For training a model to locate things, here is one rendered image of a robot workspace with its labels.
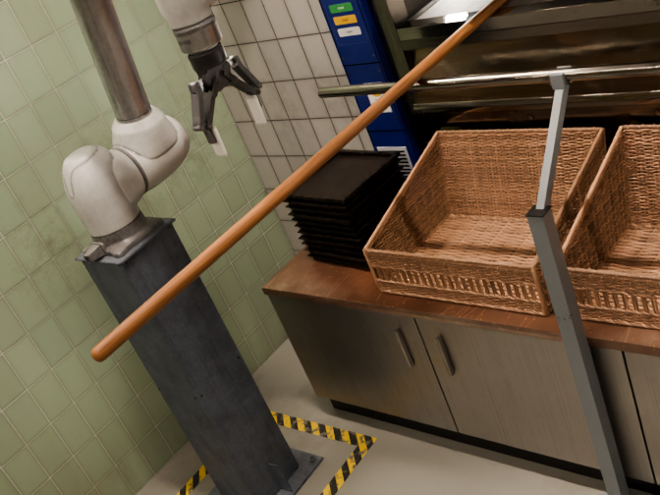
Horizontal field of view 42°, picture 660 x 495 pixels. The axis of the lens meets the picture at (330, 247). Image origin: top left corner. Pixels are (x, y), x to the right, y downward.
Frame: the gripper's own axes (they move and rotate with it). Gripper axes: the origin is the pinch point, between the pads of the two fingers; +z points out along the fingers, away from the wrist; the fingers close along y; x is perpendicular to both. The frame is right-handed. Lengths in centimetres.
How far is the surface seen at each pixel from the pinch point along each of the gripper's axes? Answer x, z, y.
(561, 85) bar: 51, 14, -45
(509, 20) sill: 20, 13, -85
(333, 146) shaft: 12.7, 9.9, -12.4
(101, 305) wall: -110, 67, -5
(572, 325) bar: 53, 63, -24
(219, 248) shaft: 11.7, 10.8, 25.8
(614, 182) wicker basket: 46, 54, -71
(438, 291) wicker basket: 8, 68, -36
